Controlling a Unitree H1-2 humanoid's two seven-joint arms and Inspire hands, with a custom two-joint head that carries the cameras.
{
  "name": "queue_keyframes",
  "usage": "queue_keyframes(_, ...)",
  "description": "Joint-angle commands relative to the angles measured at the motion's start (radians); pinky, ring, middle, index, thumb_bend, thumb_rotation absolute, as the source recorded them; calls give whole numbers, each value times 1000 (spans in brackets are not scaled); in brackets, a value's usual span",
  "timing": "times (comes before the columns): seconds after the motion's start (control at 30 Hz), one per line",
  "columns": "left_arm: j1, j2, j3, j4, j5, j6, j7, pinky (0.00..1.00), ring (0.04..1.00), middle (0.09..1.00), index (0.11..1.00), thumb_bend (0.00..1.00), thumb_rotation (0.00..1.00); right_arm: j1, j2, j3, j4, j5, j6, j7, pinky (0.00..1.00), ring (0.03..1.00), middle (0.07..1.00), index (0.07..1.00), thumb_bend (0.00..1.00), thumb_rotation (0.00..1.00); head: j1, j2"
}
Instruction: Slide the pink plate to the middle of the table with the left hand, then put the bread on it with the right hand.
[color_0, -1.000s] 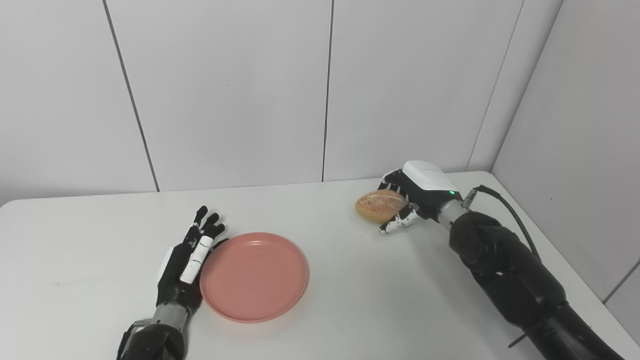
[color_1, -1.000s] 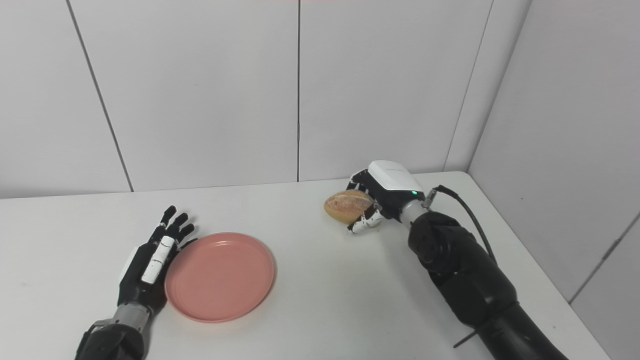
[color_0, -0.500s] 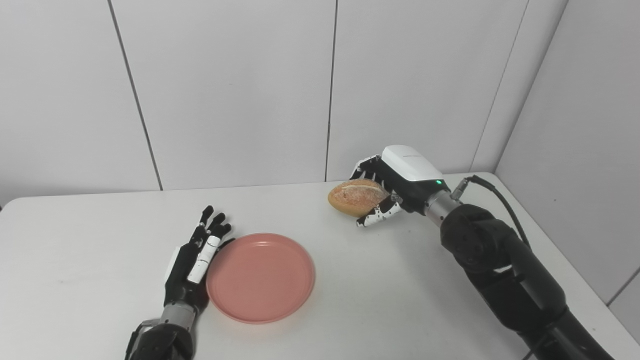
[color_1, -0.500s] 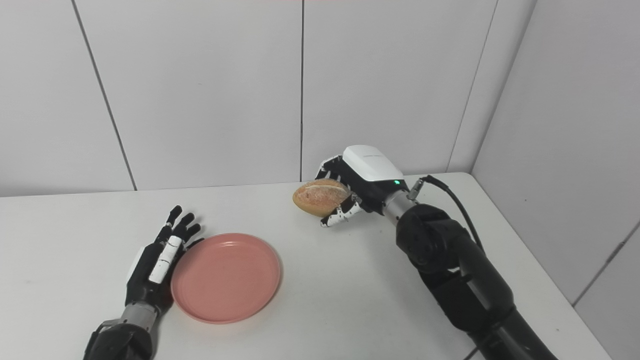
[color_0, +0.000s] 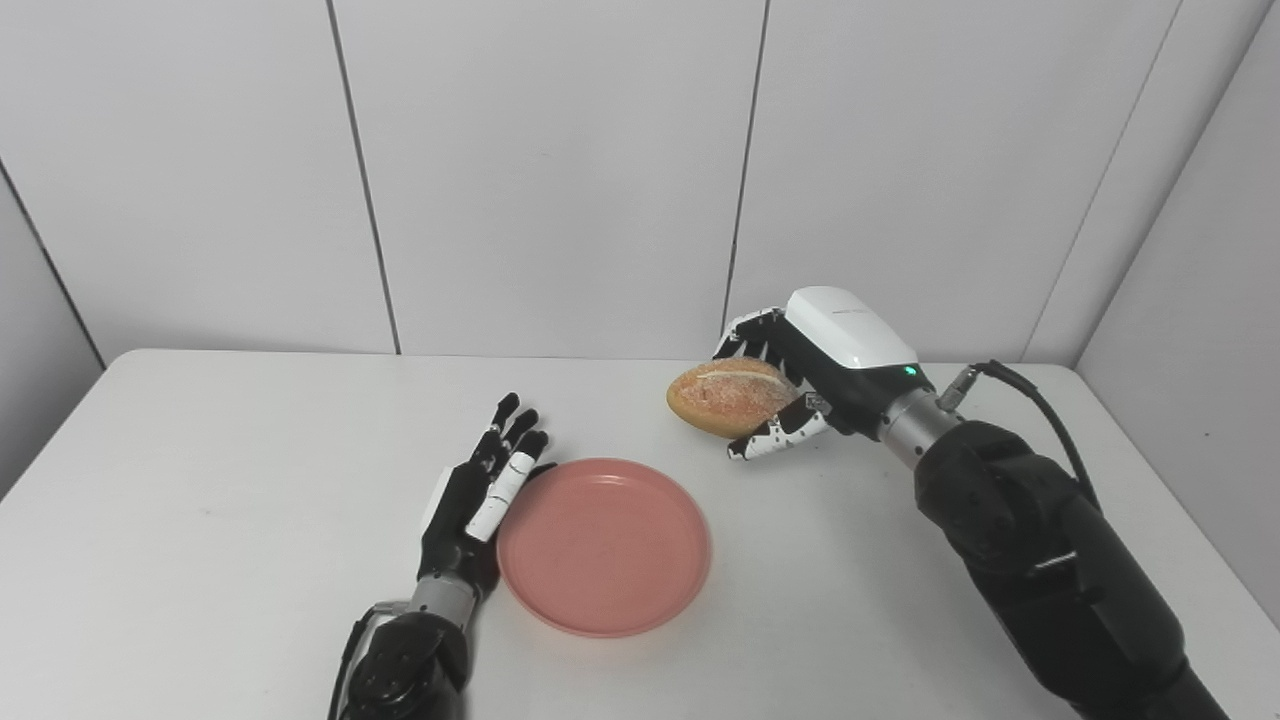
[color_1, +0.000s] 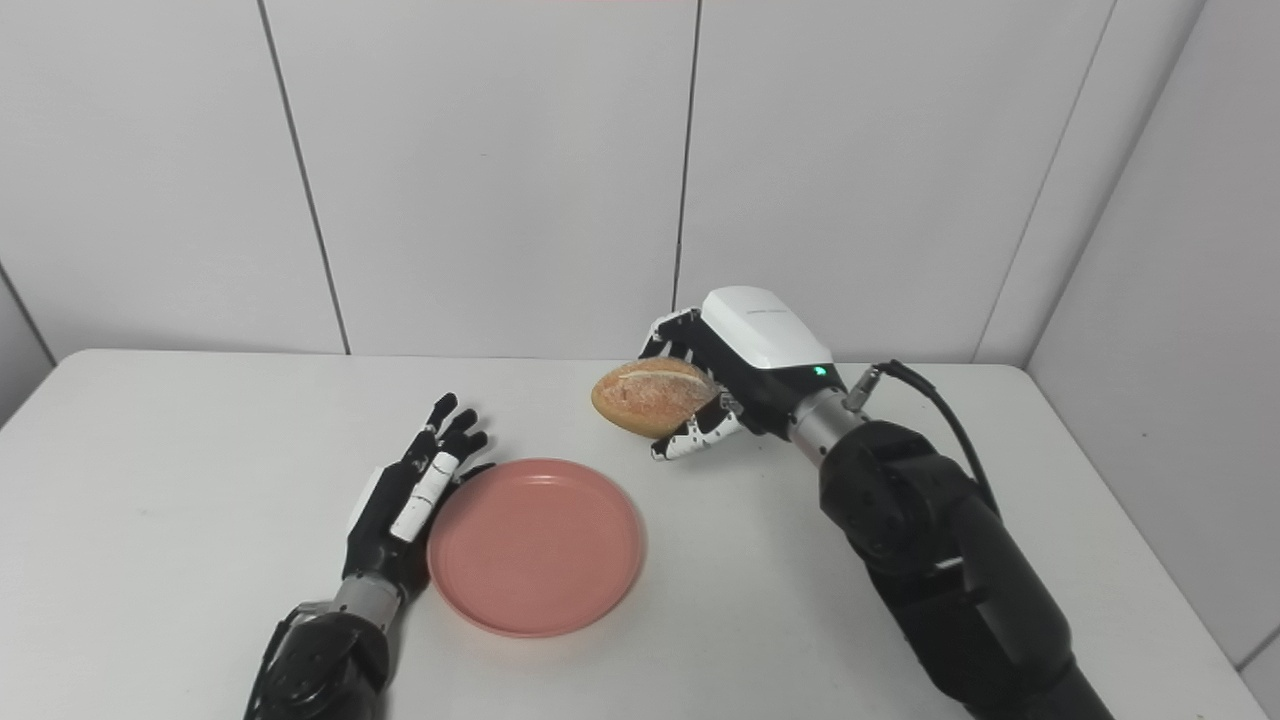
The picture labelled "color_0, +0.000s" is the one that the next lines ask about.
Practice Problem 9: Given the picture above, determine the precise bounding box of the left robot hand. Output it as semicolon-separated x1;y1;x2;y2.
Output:
417;392;558;603

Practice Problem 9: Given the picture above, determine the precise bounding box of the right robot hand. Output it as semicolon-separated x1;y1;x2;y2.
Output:
711;286;936;462

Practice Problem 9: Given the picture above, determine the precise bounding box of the bread roll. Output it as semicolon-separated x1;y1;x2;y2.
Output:
666;357;804;440

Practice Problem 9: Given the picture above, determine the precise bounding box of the pink plate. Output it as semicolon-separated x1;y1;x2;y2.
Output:
496;457;714;639

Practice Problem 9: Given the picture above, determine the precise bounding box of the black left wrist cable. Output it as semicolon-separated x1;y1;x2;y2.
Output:
325;600;411;720

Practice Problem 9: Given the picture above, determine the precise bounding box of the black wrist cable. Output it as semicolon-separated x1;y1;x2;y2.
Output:
325;600;411;720
935;360;1103;516

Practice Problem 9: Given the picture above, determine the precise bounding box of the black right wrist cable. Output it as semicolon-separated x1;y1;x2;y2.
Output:
935;360;1103;516

